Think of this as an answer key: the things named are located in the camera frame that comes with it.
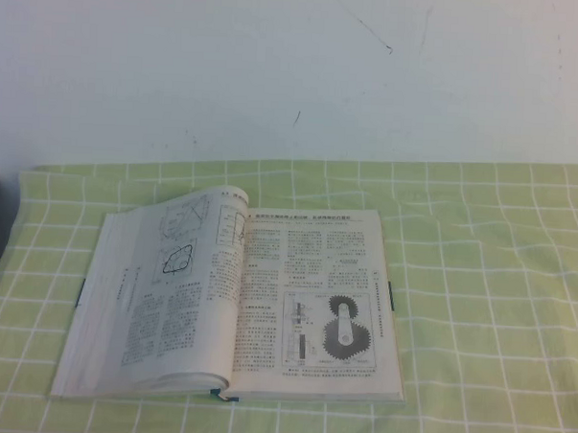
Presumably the green white checkered tablecloth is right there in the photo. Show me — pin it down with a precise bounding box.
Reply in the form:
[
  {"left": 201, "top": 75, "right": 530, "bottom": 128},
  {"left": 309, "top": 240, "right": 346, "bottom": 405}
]
[{"left": 0, "top": 138, "right": 578, "bottom": 433}]

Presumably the hardcover technical book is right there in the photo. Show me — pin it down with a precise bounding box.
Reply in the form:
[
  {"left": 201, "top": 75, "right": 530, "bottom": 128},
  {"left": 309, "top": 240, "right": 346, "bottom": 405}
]
[{"left": 49, "top": 182, "right": 414, "bottom": 413}]

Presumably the dark box with white side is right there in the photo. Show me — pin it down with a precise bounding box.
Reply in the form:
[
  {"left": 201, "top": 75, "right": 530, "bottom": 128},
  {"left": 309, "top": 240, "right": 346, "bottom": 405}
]
[{"left": 0, "top": 165, "right": 31, "bottom": 314}]

